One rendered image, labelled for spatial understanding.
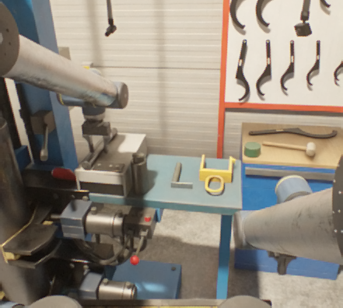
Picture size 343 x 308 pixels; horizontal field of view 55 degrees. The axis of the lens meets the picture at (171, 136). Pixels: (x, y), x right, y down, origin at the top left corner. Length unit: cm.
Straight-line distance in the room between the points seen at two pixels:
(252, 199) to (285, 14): 155
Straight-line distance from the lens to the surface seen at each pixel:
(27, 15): 167
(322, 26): 308
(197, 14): 304
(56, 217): 170
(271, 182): 220
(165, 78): 320
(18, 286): 185
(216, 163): 181
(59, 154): 187
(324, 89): 323
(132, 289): 191
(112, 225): 156
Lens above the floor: 200
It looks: 27 degrees down
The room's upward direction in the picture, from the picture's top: 2 degrees counter-clockwise
